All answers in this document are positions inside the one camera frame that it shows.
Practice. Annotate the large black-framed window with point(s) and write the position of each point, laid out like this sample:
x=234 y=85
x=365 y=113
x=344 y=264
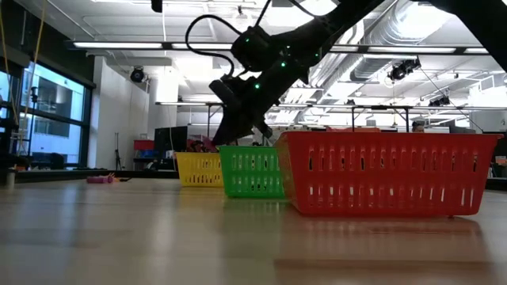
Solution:
x=51 y=115

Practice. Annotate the black-legged folding table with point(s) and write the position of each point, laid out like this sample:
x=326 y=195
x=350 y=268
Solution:
x=435 y=107
x=186 y=103

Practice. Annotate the red storage bin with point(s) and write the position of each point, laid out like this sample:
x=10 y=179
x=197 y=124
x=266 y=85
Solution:
x=143 y=145

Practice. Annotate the silver air duct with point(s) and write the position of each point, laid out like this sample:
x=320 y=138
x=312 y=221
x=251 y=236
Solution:
x=396 y=35

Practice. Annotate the black pole stand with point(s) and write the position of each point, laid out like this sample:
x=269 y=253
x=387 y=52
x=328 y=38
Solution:
x=34 y=118

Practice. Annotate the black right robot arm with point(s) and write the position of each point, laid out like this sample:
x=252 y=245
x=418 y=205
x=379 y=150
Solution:
x=336 y=20

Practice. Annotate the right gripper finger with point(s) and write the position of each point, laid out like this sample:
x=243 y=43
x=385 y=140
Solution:
x=233 y=128

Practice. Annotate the black light rail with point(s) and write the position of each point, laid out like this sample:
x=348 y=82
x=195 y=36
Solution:
x=166 y=46

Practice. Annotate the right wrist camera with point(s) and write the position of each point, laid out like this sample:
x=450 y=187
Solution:
x=223 y=95

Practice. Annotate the black ceiling spotlight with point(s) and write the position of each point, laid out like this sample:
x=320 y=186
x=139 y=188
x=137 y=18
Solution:
x=439 y=101
x=137 y=74
x=404 y=69

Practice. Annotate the thin black tripod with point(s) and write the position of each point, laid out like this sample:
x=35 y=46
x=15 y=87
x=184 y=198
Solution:
x=117 y=154

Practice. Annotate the red plastic basket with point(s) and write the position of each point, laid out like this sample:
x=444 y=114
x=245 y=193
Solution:
x=388 y=174

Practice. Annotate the dark shelf unit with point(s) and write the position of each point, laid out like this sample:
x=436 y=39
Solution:
x=500 y=150

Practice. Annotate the black plastic spider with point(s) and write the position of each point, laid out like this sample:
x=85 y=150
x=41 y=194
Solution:
x=124 y=179

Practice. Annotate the green plastic basket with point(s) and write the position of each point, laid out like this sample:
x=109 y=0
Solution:
x=251 y=172

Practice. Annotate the white cup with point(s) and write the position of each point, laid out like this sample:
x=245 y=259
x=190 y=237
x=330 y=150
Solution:
x=10 y=178

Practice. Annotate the yellow plastic basket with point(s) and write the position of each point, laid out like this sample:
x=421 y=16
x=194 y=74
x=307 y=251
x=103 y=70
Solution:
x=198 y=170

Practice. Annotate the purple plastic decoration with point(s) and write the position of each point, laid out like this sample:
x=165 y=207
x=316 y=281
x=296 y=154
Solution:
x=99 y=179

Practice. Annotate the black computer monitor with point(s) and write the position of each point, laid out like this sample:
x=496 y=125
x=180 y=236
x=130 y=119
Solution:
x=170 y=138

